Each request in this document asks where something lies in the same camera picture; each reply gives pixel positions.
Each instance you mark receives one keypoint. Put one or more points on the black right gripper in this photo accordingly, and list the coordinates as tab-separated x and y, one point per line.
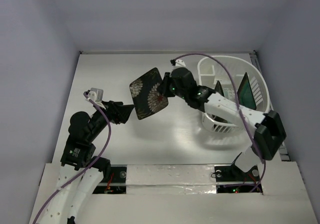
166	84

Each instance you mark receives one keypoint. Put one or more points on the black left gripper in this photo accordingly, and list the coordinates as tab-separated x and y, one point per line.
118	112

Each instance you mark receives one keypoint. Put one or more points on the large black floral plate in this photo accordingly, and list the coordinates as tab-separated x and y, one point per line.
146	98

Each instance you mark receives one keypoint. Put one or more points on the small black floral plate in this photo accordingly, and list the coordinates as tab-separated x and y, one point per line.
219	89

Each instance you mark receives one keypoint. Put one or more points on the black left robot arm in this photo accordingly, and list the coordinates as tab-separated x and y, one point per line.
80	170

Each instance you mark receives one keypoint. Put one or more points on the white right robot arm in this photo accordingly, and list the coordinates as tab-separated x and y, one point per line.
265	130

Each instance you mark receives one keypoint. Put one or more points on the white plastic dish rack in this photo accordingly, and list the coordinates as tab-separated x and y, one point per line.
209	72

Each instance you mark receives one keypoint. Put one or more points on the pale green plate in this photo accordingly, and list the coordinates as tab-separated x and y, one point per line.
229	93

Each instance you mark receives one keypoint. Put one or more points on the silver taped front panel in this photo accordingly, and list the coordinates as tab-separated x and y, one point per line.
170	179

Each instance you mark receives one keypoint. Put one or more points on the black teal square plate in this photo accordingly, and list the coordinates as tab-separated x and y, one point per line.
245	94

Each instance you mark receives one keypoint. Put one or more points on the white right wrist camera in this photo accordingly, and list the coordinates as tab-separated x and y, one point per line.
178	63

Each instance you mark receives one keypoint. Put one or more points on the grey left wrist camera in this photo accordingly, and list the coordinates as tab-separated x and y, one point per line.
94	94

